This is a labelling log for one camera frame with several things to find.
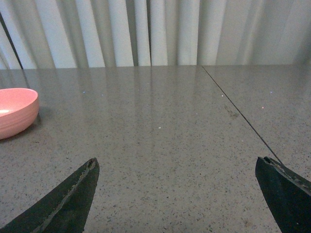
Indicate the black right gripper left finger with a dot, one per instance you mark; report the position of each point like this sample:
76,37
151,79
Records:
63,210

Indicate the white pleated curtain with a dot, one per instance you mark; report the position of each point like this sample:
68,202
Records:
123,33

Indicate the pink bowl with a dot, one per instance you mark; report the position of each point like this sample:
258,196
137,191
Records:
18,109

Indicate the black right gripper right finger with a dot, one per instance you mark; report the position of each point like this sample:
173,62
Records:
287,194

